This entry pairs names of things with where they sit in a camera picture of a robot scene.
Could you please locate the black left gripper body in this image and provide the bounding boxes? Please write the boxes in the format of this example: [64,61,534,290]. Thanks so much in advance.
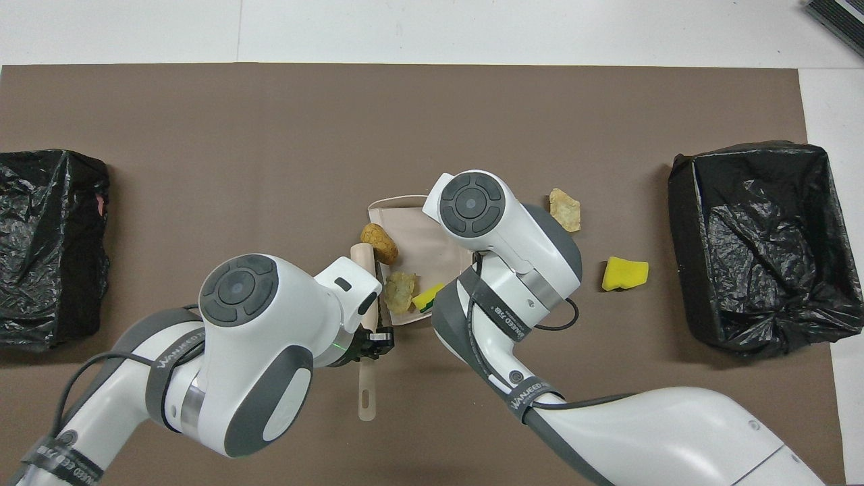
[329,327,396,367]

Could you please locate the beige handled dust brush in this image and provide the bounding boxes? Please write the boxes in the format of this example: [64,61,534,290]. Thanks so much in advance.
[350,244,385,423]

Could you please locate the pale rounded foam chunk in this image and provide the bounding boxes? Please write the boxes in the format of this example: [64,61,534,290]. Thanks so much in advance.
[384,271,417,315]

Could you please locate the green and yellow sponge piece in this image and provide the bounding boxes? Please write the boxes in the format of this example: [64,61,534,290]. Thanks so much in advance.
[412,282,447,313]

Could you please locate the orange-brown foam lump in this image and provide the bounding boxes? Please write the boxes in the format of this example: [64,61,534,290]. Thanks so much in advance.
[360,223,399,265]

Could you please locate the beige plastic dustpan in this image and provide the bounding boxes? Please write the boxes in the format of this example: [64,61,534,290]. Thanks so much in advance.
[367,194,473,327]

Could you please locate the tan layered foam chunk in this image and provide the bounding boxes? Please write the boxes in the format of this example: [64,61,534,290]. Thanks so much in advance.
[549,188,582,233]

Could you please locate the plain yellow sponge piece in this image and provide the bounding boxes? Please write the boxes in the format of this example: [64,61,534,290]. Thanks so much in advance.
[601,256,649,292]

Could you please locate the black bin with pink mark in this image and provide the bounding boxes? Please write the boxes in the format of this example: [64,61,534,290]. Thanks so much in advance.
[0,149,111,352]

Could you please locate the black bag-lined trash bin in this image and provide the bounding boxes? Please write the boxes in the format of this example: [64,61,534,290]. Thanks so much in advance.
[668,140,864,358]

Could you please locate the brown paper table mat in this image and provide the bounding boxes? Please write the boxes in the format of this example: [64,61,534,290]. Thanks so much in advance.
[0,63,846,486]

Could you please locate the dark ribbed panel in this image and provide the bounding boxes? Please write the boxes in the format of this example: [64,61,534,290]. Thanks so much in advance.
[805,0,864,58]

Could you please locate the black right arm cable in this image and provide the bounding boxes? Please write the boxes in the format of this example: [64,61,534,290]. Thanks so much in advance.
[466,251,639,423]

